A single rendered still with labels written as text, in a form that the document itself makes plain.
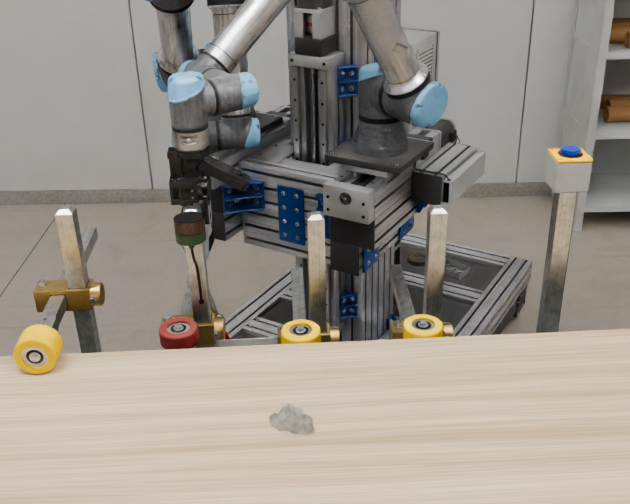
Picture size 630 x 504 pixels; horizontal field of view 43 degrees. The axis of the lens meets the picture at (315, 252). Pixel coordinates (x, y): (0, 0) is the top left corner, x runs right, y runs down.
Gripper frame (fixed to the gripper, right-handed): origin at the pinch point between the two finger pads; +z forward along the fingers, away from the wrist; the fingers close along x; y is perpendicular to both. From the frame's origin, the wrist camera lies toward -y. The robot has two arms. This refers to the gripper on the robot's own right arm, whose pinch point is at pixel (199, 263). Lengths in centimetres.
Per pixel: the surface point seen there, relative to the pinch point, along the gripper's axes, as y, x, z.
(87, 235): -8.4, 24.7, -13.4
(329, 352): -53, -30, -7
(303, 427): -76, -25, -8
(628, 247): 153, -186, 83
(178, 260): 159, 31, 83
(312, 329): -45, -27, -8
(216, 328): -35.9, -7.0, -3.3
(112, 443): -76, 7, -7
